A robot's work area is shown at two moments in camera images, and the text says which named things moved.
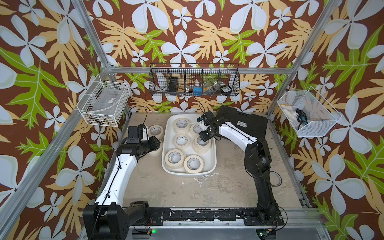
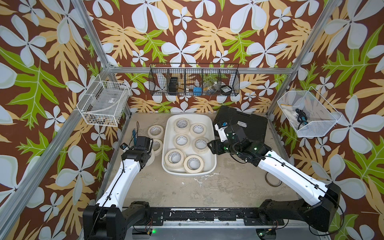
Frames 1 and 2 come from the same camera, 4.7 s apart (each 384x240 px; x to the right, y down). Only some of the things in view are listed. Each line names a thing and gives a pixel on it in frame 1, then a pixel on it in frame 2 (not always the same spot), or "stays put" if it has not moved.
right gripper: (203, 136) -> (216, 144)
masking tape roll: (194, 164) stays put
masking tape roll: (156, 131) stays put
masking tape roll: (157, 152) stays put
